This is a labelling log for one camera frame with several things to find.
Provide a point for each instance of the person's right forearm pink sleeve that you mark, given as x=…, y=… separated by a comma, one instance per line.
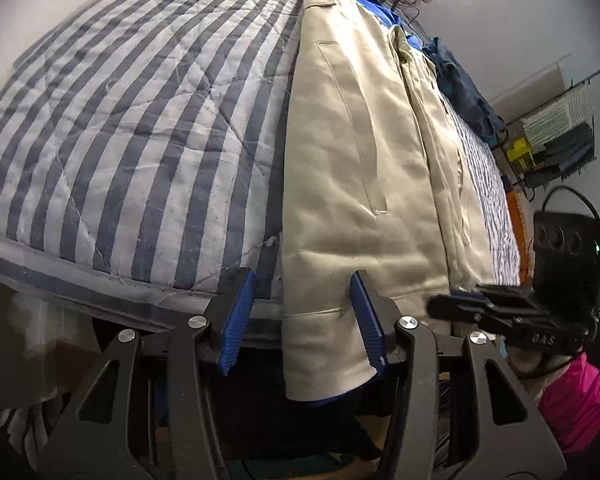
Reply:
x=577, y=400

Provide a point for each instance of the beige and blue jacket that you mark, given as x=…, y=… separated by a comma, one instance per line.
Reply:
x=340, y=185

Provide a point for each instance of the white ribbed cloth stack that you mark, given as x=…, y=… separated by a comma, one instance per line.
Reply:
x=560, y=115

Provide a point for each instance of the person's right hand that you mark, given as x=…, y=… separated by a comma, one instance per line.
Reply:
x=540, y=362

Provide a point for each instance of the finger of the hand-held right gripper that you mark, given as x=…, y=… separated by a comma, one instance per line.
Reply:
x=505, y=294
x=455, y=307

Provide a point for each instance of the yellow box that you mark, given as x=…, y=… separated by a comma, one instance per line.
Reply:
x=521, y=155

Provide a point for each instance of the dark blue clothes pile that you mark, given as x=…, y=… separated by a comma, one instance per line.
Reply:
x=467, y=90

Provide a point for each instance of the blue white striped quilt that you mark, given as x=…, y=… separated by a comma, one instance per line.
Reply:
x=130, y=135

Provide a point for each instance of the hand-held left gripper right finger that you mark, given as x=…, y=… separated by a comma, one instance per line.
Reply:
x=367, y=320

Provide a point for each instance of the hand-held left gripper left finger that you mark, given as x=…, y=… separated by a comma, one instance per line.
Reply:
x=237, y=320

